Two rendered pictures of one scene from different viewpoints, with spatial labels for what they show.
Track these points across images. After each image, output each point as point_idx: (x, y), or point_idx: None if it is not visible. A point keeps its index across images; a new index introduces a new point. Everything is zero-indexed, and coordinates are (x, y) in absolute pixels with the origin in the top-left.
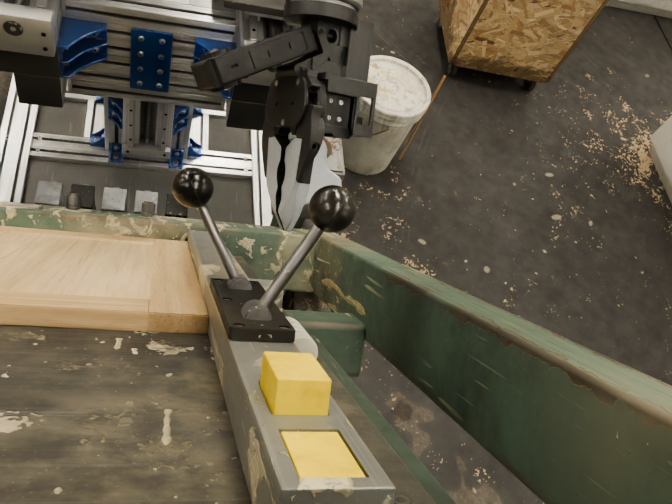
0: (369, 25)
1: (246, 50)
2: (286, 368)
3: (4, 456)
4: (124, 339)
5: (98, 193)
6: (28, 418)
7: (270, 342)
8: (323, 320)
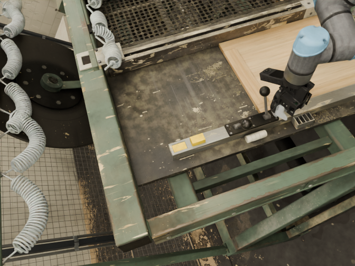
0: (304, 90)
1: (267, 76)
2: (194, 137)
3: (187, 114)
4: (246, 106)
5: None
6: (199, 111)
7: (227, 132)
8: (339, 141)
